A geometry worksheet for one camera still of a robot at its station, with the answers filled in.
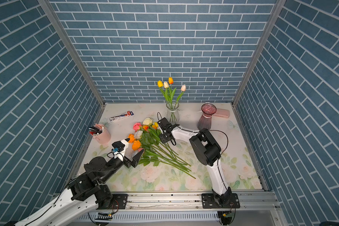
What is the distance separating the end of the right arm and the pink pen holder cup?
1.23 ft

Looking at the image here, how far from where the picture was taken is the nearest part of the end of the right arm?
2.45 feet

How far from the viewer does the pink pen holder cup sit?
2.94 feet
